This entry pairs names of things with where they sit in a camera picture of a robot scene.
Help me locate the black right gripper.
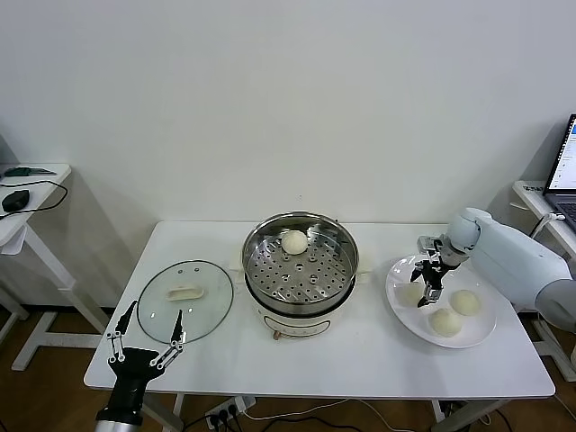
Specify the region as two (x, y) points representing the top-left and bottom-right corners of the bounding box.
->
(408, 259), (449, 310)

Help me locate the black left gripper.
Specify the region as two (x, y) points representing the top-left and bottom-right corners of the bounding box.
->
(105, 300), (187, 416)

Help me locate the white steamed baozi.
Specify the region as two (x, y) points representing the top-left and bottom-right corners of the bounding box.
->
(427, 308), (464, 338)
(281, 228), (310, 256)
(449, 290), (482, 318)
(399, 283), (427, 311)

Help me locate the round glass pot lid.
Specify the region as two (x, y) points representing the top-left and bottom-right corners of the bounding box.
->
(136, 260), (235, 347)

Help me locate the stainless steel steamer basket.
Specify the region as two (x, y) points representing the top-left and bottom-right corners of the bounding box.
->
(241, 211), (361, 316)

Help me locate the white round plate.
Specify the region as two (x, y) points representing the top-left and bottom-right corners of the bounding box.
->
(384, 254), (499, 349)

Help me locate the white power strip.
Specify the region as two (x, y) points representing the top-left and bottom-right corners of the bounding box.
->
(204, 397), (257, 429)

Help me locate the white side desk with laptop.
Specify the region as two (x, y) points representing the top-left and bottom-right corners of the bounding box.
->
(512, 179), (576, 370)

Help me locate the white electric cooker pot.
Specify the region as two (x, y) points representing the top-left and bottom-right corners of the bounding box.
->
(229, 249), (374, 342)

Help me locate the white side desk with mouse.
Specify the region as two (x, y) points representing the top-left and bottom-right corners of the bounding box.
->
(0, 164), (113, 373)

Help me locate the black computer mouse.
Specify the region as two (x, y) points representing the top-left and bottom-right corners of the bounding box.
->
(1, 190), (32, 213)

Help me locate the open grey laptop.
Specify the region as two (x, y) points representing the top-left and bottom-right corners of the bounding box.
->
(542, 114), (576, 221)

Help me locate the flat dark green object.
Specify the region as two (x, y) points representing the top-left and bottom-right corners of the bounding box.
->
(4, 166), (59, 178)

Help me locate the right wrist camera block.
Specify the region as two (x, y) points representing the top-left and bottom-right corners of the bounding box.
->
(417, 235), (446, 262)

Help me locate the white floor cable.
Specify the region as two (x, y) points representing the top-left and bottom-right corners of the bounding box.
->
(242, 398), (397, 432)

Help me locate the white laptop charger cable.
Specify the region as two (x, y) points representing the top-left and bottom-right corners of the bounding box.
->
(530, 211), (566, 239)

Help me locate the black mouse cable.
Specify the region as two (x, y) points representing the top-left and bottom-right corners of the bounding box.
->
(0, 180), (69, 221)

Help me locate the black floor cable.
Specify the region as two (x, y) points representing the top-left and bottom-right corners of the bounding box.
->
(179, 411), (361, 432)

